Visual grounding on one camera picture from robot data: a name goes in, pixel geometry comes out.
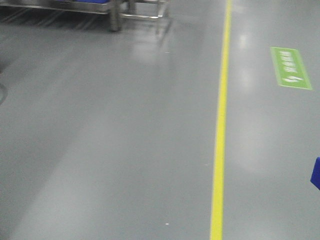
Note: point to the blue plastic block part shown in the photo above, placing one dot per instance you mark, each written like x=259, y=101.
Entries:
x=315, y=176

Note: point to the steel wheeled shelf cart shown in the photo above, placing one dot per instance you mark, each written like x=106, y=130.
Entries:
x=117, y=9

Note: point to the green floor sign sticker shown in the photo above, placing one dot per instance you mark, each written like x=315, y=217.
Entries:
x=289, y=68

